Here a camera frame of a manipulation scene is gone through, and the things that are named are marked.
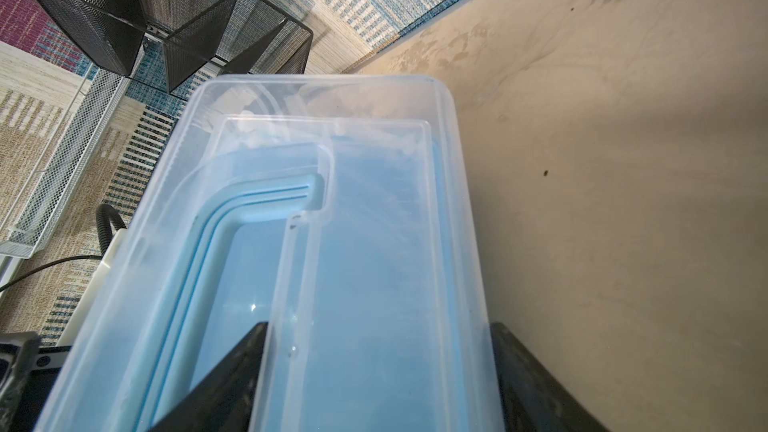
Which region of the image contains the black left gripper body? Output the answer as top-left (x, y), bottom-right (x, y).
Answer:
top-left (1, 332), bottom-right (71, 431)

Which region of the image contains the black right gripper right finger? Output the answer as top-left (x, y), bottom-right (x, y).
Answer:
top-left (490, 322), bottom-right (607, 432)

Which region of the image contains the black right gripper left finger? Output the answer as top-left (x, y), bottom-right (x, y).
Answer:
top-left (152, 322), bottom-right (268, 432)

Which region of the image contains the blue plastic tool box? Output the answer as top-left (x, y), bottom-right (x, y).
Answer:
top-left (36, 75), bottom-right (504, 431)

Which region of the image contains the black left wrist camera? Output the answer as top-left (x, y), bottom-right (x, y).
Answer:
top-left (57, 229), bottom-right (127, 347)

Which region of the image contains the black wire mesh shelf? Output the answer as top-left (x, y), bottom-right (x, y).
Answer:
top-left (36, 0), bottom-right (313, 92)

